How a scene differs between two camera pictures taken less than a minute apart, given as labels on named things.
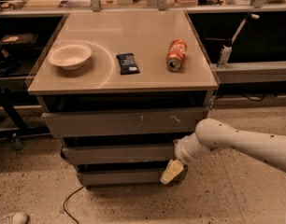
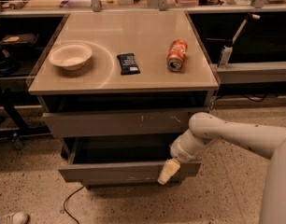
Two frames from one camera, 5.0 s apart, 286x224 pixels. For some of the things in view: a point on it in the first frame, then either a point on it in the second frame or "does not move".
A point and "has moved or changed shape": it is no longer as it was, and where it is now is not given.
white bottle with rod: (227, 49) does not move
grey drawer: (120, 154) has moved or changed shape
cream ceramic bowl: (70, 56) does not move
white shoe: (18, 217) does not move
